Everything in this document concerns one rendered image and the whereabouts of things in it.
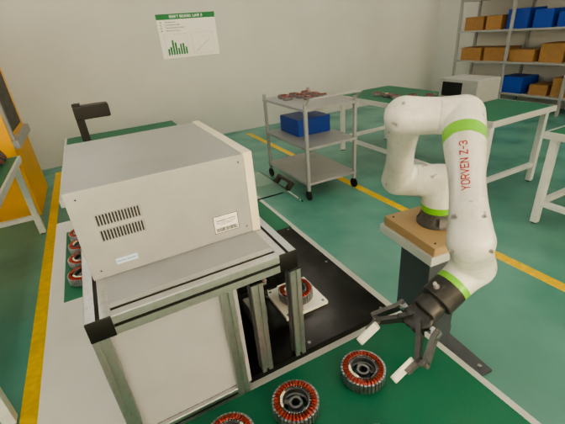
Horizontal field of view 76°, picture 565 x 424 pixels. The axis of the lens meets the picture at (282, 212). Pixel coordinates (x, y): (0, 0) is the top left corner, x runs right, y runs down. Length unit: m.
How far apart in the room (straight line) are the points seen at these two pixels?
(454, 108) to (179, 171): 0.79
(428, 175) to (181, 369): 1.10
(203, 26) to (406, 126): 5.47
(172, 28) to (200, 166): 5.55
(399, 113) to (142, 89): 5.36
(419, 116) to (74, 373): 1.23
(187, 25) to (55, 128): 2.48
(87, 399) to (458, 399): 0.93
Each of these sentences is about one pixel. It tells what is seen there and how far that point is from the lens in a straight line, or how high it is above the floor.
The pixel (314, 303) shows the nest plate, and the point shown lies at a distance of 1.18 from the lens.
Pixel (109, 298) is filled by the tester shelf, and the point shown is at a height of 1.11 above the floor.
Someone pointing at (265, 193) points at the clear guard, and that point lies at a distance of 1.24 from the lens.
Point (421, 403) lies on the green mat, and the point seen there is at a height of 0.75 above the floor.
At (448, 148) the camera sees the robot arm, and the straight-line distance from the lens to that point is 1.11.
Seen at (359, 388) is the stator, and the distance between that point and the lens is 1.00.
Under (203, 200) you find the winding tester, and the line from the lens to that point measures 0.83.
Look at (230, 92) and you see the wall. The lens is 6.58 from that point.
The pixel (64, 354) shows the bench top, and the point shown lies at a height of 0.75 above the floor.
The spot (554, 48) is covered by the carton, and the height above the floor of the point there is 0.98.
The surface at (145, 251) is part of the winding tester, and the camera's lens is 0.85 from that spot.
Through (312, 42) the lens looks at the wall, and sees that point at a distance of 7.26.
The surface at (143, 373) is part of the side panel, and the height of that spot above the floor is 0.94.
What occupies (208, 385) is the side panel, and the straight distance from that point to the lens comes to 0.97.
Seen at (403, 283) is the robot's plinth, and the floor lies 0.46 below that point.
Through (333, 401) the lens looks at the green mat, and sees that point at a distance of 0.99.
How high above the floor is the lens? 1.56
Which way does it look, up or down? 27 degrees down
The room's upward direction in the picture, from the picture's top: 5 degrees counter-clockwise
